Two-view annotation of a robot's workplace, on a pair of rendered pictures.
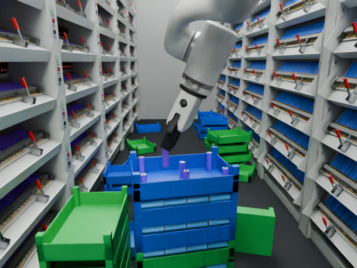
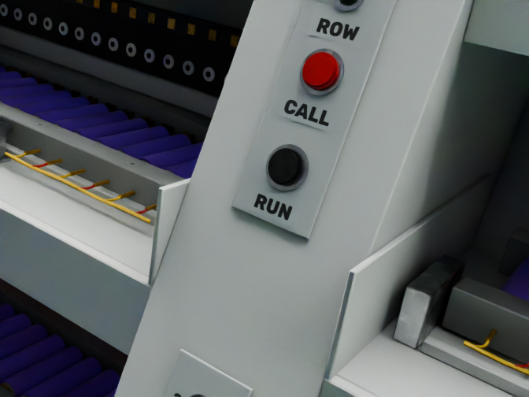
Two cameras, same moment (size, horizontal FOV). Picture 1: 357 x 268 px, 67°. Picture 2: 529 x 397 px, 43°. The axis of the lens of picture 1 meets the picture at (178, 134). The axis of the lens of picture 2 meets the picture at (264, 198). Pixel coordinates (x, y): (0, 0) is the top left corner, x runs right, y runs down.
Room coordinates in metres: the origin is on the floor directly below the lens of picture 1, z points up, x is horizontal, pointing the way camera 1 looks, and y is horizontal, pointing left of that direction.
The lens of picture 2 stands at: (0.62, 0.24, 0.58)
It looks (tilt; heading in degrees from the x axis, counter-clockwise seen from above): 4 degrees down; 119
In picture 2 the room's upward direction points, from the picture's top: 20 degrees clockwise
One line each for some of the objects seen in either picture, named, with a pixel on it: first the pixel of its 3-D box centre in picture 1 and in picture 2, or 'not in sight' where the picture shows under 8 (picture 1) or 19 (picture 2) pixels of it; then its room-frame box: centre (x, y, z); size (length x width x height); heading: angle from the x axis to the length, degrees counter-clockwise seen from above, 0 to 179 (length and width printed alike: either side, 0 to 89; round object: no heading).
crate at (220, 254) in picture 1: (180, 237); not in sight; (0.78, -0.01, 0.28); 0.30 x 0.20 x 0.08; 101
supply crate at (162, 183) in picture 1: (180, 170); not in sight; (0.78, -0.01, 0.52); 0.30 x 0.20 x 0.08; 101
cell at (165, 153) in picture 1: (165, 155); not in sight; (0.71, 0.04, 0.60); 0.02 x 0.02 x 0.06
